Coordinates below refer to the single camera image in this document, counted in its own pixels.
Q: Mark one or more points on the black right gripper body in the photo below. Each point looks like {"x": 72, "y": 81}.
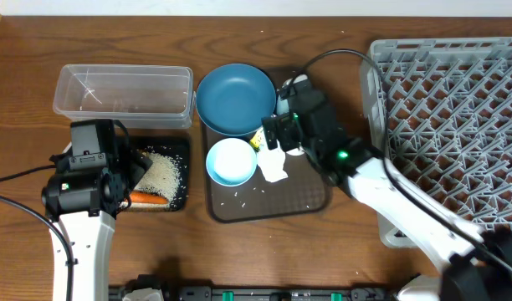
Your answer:
{"x": 310, "y": 149}

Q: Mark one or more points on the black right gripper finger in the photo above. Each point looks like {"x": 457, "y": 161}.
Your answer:
{"x": 289, "y": 132}
{"x": 270, "y": 126}

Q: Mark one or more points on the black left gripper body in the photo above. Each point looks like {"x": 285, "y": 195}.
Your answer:
{"x": 131, "y": 165}

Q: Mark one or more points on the dark blue bowl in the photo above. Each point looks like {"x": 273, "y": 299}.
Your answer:
{"x": 233, "y": 99}

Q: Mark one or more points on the orange carrot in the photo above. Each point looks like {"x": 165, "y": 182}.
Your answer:
{"x": 146, "y": 198}

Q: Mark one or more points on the light blue small bowl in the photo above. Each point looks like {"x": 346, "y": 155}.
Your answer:
{"x": 231, "y": 162}

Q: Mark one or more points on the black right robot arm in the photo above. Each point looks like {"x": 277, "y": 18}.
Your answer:
{"x": 473, "y": 264}

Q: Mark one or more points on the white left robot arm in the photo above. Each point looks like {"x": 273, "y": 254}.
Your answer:
{"x": 81, "y": 242}

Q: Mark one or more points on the grey dishwasher rack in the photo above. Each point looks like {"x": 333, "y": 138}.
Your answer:
{"x": 443, "y": 109}

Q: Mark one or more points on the pink cup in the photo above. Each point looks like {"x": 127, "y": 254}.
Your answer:
{"x": 296, "y": 152}

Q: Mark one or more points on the light blue cup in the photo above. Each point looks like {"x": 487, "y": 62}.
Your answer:
{"x": 282, "y": 106}

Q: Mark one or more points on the yellow green wrapper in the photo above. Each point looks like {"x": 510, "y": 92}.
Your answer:
{"x": 258, "y": 139}

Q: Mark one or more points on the white crumpled napkin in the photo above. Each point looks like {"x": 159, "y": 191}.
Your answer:
{"x": 271, "y": 163}

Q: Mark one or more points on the brown serving tray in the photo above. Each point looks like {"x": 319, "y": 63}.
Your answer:
{"x": 304, "y": 191}

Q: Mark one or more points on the spilled rice grains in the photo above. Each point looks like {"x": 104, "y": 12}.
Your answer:
{"x": 166, "y": 177}

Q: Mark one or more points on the black plastic tray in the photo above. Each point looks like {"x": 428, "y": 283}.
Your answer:
{"x": 141, "y": 142}

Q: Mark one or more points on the clear plastic bin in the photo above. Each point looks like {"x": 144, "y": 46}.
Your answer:
{"x": 139, "y": 96}

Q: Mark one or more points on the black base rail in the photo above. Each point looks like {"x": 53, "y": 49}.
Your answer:
{"x": 206, "y": 291}

